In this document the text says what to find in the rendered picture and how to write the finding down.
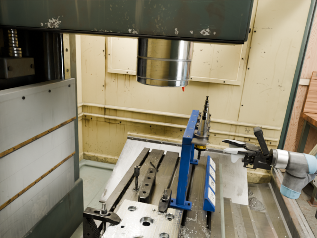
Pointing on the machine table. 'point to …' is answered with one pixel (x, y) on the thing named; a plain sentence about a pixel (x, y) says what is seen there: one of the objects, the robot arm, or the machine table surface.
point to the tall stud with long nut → (136, 176)
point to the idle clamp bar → (145, 198)
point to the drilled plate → (127, 220)
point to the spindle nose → (163, 62)
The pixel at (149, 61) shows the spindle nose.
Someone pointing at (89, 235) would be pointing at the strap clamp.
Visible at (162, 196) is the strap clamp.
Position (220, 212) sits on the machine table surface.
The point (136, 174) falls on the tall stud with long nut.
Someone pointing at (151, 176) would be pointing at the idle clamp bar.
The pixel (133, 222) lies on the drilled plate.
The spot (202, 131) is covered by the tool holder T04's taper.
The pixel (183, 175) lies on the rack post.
